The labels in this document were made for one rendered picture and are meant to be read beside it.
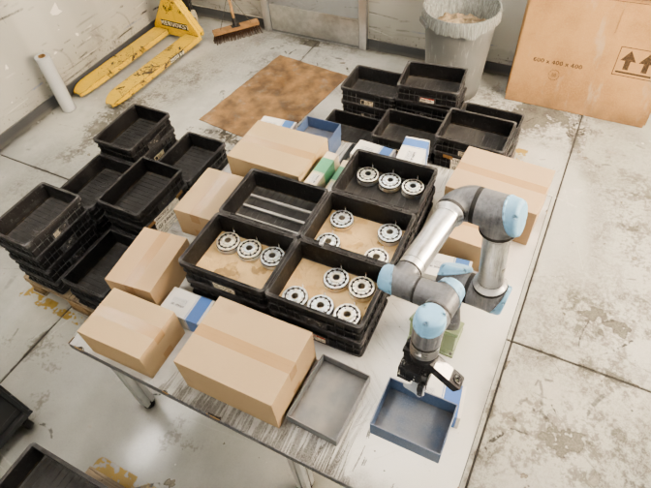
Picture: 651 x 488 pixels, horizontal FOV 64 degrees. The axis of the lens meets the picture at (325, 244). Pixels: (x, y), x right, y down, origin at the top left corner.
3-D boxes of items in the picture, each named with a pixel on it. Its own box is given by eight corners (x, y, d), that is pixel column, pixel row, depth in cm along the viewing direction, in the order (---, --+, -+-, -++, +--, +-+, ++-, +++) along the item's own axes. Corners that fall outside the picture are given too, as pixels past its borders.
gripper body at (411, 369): (406, 357, 147) (411, 331, 139) (436, 369, 144) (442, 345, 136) (395, 379, 142) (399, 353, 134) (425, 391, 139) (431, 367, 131)
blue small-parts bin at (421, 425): (454, 413, 149) (458, 404, 143) (438, 464, 141) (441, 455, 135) (388, 386, 155) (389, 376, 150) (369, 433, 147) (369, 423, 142)
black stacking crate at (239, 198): (330, 208, 239) (329, 190, 230) (301, 255, 223) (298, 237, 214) (256, 186, 252) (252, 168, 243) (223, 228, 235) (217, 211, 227)
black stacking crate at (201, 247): (301, 256, 222) (298, 238, 214) (266, 310, 206) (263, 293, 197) (223, 229, 235) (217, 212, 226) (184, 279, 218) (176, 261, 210)
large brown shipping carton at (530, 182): (544, 201, 248) (555, 170, 233) (526, 245, 232) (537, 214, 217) (463, 176, 262) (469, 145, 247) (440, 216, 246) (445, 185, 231)
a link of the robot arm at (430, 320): (454, 307, 125) (439, 332, 120) (448, 334, 132) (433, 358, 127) (424, 293, 128) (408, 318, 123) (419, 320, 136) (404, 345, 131)
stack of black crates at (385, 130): (443, 163, 352) (449, 121, 326) (427, 192, 335) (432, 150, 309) (387, 148, 365) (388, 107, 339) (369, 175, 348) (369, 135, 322)
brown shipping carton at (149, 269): (155, 249, 245) (143, 227, 232) (196, 260, 239) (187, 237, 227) (118, 300, 227) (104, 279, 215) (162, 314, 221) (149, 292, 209)
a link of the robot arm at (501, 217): (473, 285, 198) (484, 177, 158) (511, 299, 192) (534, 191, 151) (459, 309, 192) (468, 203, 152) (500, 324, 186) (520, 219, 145)
